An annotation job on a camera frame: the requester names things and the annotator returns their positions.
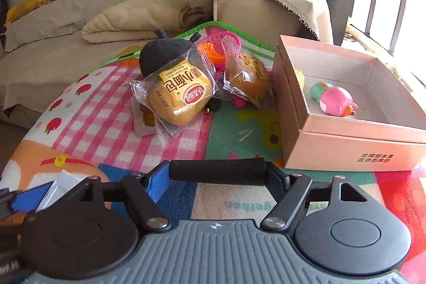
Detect colourful printed play mat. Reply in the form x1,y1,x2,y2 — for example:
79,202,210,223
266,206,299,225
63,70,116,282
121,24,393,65
0,21,426,284

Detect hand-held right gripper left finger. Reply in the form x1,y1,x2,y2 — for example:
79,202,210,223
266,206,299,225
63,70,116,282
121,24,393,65
67,160,172,232

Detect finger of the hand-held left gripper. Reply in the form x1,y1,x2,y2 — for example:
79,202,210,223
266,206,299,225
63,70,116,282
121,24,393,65
0,182,55,221

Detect black plush toy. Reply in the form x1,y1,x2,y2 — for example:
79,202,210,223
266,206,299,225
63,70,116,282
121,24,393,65
139,28,202,78

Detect beige sofa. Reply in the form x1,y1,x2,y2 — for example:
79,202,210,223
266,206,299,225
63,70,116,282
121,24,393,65
0,0,333,130

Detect magenta plastic toy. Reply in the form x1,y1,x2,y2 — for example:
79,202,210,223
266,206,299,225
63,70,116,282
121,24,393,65
231,94,248,109

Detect small pastry packet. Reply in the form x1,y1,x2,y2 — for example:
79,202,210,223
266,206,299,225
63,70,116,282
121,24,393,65
132,98,160,136

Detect large bread packet yellow label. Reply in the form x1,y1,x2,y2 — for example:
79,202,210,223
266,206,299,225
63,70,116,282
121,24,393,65
131,46,218,138

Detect beige folded blanket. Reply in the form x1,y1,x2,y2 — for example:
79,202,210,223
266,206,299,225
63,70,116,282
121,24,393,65
81,0,214,45

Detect pink rubber toy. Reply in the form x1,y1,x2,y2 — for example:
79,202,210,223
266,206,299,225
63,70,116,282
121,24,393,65
319,86,358,116

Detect brown bread packet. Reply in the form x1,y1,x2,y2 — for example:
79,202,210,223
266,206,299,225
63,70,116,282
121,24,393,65
221,38,272,108

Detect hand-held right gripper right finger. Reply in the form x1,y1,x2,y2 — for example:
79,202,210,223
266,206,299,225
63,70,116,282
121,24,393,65
260,162,367,233

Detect orange plastic toy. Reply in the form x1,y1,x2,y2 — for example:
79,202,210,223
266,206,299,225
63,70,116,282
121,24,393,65
196,42,227,65

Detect pink plastic basket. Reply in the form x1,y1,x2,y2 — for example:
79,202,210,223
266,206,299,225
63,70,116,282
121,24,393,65
200,31,242,55

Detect pink cardboard box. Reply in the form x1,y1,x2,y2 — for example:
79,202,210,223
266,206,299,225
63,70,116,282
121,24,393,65
271,34,426,172

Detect grey fringed towel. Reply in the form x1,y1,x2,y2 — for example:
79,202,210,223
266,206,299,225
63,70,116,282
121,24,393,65
246,0,322,42

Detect green rubber toy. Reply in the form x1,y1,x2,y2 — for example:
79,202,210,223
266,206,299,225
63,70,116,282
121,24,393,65
310,81,335,101

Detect white packet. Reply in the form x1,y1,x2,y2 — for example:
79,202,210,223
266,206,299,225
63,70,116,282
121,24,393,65
36,170,90,213

